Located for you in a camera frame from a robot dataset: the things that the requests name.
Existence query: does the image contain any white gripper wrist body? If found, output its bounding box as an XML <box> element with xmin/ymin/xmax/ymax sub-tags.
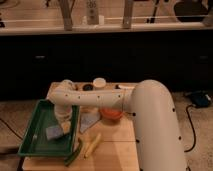
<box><xmin>54</xmin><ymin>106</ymin><xmax>72</xmax><ymax>122</ymax></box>

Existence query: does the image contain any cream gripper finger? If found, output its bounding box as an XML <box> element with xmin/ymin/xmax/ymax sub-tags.
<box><xmin>60</xmin><ymin>121</ymin><xmax>71</xmax><ymax>134</ymax></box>

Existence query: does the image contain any blue sponge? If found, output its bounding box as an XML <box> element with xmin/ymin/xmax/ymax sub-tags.
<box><xmin>46</xmin><ymin>125</ymin><xmax>63</xmax><ymax>140</ymax></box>

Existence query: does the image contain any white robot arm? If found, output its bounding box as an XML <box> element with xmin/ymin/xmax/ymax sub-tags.
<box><xmin>48</xmin><ymin>80</ymin><xmax>188</xmax><ymax>171</ymax></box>

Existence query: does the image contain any green plastic tray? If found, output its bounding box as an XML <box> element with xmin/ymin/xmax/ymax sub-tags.
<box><xmin>18</xmin><ymin>99</ymin><xmax>79</xmax><ymax>157</ymax></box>

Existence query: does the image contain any grey triangular cloth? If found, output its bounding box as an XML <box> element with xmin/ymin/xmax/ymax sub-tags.
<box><xmin>79</xmin><ymin>112</ymin><xmax>101</xmax><ymax>133</ymax></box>

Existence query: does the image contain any yellow corn toy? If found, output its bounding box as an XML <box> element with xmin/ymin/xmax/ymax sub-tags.
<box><xmin>84</xmin><ymin>134</ymin><xmax>102</xmax><ymax>158</ymax></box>

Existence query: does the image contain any dark round dish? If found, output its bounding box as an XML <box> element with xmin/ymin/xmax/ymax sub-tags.
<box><xmin>83</xmin><ymin>84</ymin><xmax>94</xmax><ymax>91</ymax></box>

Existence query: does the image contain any orange bowl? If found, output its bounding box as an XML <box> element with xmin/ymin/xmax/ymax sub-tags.
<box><xmin>99</xmin><ymin>108</ymin><xmax>123</xmax><ymax>121</ymax></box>

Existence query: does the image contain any white cup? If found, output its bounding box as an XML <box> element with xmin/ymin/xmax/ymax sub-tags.
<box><xmin>93</xmin><ymin>77</ymin><xmax>106</xmax><ymax>90</ymax></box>

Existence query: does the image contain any white remote-like device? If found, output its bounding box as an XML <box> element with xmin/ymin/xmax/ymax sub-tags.
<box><xmin>86</xmin><ymin>0</ymin><xmax>99</xmax><ymax>25</ymax></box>

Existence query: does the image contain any dark blue floor device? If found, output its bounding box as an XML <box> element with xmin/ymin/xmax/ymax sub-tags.
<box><xmin>186</xmin><ymin>91</ymin><xmax>211</xmax><ymax>108</ymax></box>

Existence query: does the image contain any black cable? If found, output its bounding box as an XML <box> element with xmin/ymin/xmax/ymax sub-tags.
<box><xmin>183</xmin><ymin>104</ymin><xmax>197</xmax><ymax>154</ymax></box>

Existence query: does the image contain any white bar rail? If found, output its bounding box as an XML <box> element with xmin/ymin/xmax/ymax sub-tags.
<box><xmin>0</xmin><ymin>22</ymin><xmax>213</xmax><ymax>36</ymax></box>

